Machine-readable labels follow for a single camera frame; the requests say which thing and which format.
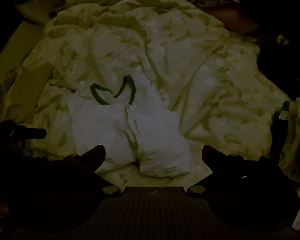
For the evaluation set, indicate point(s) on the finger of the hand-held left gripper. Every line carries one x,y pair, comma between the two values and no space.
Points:
30,133

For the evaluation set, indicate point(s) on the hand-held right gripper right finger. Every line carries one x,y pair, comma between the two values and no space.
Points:
209,155

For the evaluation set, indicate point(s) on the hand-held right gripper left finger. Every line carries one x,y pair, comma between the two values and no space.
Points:
98,155

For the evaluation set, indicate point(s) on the white small shirt green collar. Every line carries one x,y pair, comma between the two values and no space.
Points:
120,130

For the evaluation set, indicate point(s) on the yellow bed sheet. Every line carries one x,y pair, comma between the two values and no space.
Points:
27,92

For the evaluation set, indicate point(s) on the light cloth with green trim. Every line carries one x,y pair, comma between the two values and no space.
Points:
296,135

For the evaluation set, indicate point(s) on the leaf print blanket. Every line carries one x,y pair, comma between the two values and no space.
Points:
180,62

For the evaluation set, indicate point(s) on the dark cloth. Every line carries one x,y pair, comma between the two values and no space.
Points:
285,62

